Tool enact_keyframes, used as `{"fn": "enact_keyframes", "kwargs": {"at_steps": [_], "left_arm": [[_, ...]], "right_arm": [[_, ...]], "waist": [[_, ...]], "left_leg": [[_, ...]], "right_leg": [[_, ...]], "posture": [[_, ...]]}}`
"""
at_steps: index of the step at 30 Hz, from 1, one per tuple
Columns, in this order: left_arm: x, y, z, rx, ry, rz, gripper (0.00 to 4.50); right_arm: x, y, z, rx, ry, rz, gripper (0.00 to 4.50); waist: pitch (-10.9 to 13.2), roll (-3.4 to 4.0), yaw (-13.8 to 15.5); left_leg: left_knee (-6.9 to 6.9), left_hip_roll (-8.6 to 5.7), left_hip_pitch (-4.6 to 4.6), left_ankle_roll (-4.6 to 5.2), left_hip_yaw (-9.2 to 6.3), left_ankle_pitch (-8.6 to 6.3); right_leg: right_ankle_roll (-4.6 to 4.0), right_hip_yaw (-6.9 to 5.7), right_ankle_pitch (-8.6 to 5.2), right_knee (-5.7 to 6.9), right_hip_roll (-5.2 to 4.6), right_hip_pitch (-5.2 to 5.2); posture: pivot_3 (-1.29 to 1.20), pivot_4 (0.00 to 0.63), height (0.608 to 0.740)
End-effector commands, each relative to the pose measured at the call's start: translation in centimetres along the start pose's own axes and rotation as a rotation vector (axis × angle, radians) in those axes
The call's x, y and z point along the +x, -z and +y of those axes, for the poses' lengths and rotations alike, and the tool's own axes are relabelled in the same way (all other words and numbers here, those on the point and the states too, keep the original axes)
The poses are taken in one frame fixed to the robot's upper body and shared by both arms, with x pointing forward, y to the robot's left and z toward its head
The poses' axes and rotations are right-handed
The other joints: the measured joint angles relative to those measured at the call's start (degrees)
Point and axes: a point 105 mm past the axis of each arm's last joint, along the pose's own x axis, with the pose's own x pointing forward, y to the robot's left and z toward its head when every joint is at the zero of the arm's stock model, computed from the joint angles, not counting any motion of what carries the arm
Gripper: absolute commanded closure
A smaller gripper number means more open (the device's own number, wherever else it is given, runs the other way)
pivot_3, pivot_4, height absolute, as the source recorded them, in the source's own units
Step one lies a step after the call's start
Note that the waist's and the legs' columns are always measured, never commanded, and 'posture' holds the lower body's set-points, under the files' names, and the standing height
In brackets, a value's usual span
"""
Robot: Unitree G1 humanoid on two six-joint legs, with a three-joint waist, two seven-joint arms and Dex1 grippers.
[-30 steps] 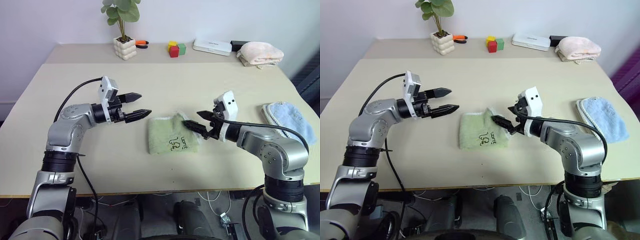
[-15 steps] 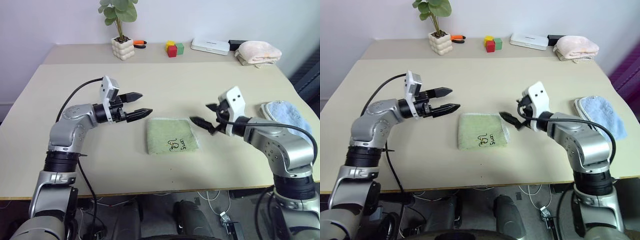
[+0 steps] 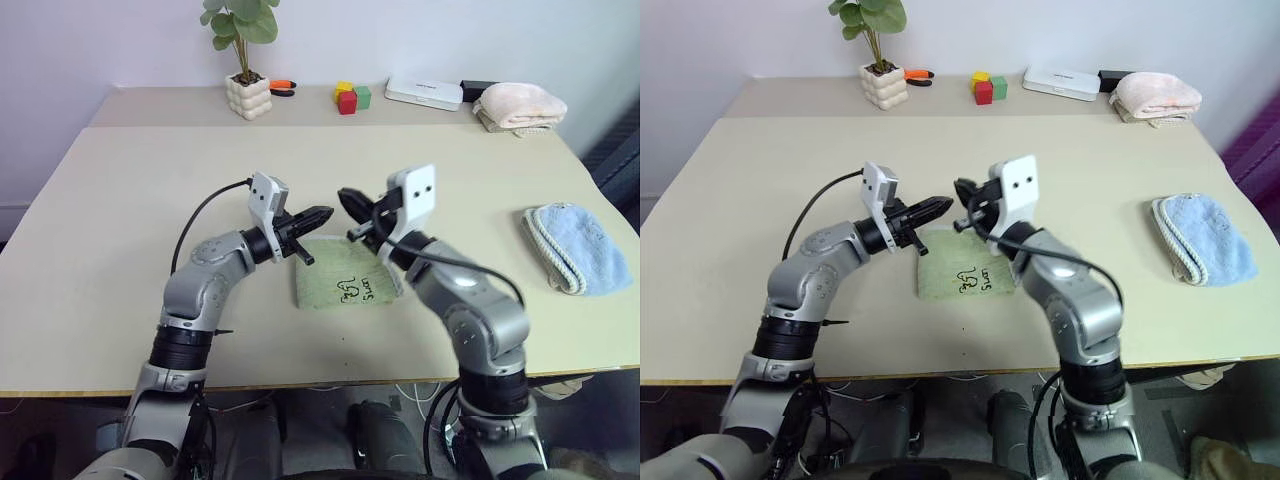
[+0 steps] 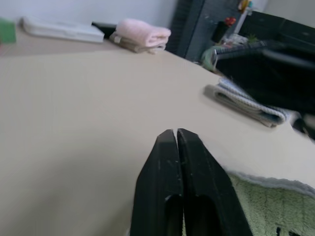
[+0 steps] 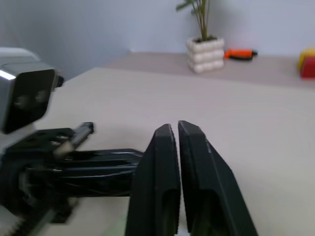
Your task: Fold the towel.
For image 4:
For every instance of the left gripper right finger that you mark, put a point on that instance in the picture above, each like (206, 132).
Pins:
(204, 184)

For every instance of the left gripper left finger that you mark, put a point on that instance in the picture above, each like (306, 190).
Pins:
(160, 177)

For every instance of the green towel with white edging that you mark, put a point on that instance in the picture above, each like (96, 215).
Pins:
(275, 209)

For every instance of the folded light blue towel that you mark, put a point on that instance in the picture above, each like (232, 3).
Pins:
(246, 105)

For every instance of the folded beige towel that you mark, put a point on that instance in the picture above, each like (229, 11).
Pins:
(137, 48)

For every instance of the folded pink towel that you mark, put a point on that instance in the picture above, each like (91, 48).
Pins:
(140, 32)

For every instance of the ribbed partition panel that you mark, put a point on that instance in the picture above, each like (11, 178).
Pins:
(187, 29)

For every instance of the black pot with red flowers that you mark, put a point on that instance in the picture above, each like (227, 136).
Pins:
(220, 30)

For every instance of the flat white box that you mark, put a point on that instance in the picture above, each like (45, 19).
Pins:
(61, 30)

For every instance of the green block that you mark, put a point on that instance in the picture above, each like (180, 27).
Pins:
(7, 32)

